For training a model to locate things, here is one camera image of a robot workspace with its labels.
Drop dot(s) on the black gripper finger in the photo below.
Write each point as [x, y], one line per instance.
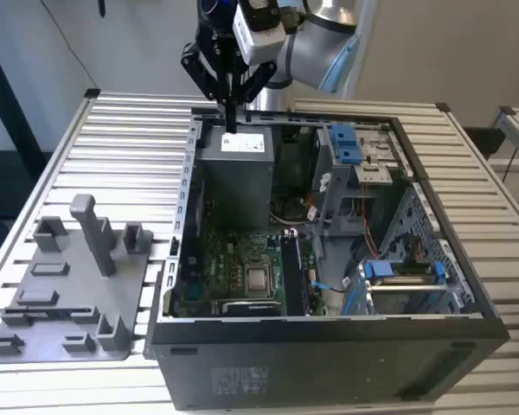
[259, 80]
[199, 71]

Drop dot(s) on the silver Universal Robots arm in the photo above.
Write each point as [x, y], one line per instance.
[307, 56]

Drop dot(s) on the black table corner cap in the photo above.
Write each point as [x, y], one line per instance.
[507, 110]
[444, 107]
[92, 92]

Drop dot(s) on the grey power supply unit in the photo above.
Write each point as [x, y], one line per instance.
[235, 190]

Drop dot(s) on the black hanging object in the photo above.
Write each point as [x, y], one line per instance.
[101, 8]

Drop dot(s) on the grey metal drive cage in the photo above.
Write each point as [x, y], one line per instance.
[335, 216]

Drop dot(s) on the white four-pin power socket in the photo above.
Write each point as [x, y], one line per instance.
[229, 249]

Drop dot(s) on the green motherboard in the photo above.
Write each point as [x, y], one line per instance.
[225, 259]

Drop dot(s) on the silver CPU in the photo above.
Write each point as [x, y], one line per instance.
[258, 281]

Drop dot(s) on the perforated metal disk bay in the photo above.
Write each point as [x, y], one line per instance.
[408, 216]

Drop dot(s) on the black desk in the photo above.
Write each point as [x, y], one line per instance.
[23, 173]

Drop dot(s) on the teal board connector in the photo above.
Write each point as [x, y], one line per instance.
[191, 290]

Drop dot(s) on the hard disk in blue carrier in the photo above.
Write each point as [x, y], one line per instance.
[378, 269]

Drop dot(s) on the black Nvidia graphics card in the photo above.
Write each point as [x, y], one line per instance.
[251, 308]

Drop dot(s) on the black box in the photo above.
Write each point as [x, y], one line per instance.
[480, 142]

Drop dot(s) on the grey parts rack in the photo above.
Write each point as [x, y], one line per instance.
[73, 276]

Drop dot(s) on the black open PC case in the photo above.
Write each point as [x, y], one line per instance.
[285, 372]

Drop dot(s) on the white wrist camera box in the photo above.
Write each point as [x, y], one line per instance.
[261, 45]

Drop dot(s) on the black camera bracket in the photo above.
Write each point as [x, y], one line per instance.
[264, 13]

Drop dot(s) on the blue plastic drive bracket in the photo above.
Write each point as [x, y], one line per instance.
[346, 142]

